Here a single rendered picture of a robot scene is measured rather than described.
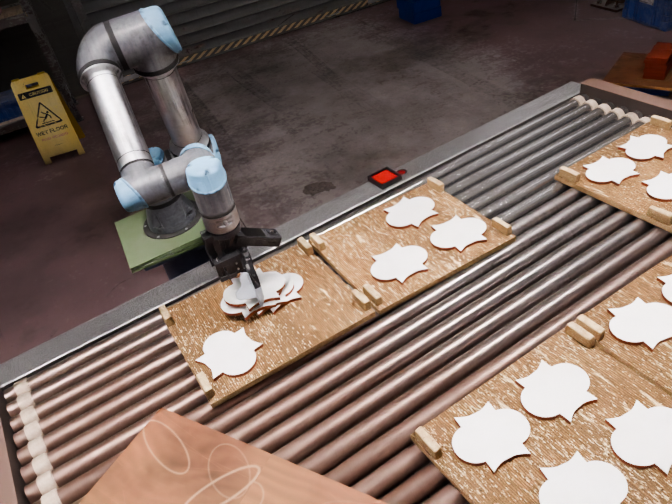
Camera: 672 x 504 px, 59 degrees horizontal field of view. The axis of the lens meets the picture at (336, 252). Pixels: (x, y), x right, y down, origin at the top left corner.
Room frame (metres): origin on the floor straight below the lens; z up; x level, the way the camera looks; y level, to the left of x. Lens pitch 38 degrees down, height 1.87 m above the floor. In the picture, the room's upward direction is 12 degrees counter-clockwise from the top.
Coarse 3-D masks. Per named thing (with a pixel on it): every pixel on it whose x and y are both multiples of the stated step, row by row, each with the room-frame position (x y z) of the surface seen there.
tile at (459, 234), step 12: (456, 216) 1.24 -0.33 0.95; (432, 228) 1.22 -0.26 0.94; (444, 228) 1.20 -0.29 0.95; (456, 228) 1.19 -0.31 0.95; (468, 228) 1.18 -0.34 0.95; (480, 228) 1.17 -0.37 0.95; (432, 240) 1.16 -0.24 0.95; (444, 240) 1.15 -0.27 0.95; (456, 240) 1.14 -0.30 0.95; (468, 240) 1.13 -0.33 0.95; (480, 240) 1.13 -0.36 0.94
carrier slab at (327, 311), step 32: (288, 256) 1.23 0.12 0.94; (224, 288) 1.15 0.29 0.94; (320, 288) 1.08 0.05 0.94; (192, 320) 1.06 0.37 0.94; (224, 320) 1.03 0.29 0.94; (256, 320) 1.01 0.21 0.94; (288, 320) 0.99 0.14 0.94; (320, 320) 0.97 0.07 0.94; (352, 320) 0.95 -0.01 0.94; (192, 352) 0.95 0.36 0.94; (256, 352) 0.91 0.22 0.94; (288, 352) 0.89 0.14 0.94; (224, 384) 0.84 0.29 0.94
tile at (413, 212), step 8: (408, 200) 1.36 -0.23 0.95; (416, 200) 1.35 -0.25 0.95; (424, 200) 1.34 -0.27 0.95; (432, 200) 1.33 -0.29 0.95; (392, 208) 1.33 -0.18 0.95; (400, 208) 1.33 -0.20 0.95; (408, 208) 1.32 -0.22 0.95; (416, 208) 1.31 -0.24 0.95; (424, 208) 1.30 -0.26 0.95; (432, 208) 1.30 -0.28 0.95; (392, 216) 1.30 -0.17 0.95; (400, 216) 1.29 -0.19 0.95; (408, 216) 1.28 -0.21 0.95; (416, 216) 1.28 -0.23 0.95; (424, 216) 1.27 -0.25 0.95; (432, 216) 1.27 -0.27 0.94; (392, 224) 1.26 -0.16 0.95; (400, 224) 1.25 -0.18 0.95; (408, 224) 1.25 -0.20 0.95; (416, 224) 1.24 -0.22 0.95
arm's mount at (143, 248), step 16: (128, 224) 1.61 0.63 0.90; (144, 224) 1.58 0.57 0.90; (192, 224) 1.52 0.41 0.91; (128, 240) 1.53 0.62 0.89; (144, 240) 1.50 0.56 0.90; (160, 240) 1.48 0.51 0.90; (176, 240) 1.47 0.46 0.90; (192, 240) 1.45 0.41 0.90; (128, 256) 1.44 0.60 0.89; (144, 256) 1.43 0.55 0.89; (160, 256) 1.41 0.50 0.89
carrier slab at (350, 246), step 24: (408, 192) 1.41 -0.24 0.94; (432, 192) 1.39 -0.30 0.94; (360, 216) 1.34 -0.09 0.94; (384, 216) 1.32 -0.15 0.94; (480, 216) 1.23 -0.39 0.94; (336, 240) 1.26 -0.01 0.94; (360, 240) 1.23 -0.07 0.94; (384, 240) 1.21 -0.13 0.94; (408, 240) 1.19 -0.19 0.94; (504, 240) 1.12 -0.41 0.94; (336, 264) 1.16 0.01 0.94; (360, 264) 1.14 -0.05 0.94; (432, 264) 1.08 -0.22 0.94; (456, 264) 1.06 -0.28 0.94; (360, 288) 1.05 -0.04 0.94; (384, 288) 1.03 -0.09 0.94; (408, 288) 1.02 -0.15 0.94; (384, 312) 0.97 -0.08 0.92
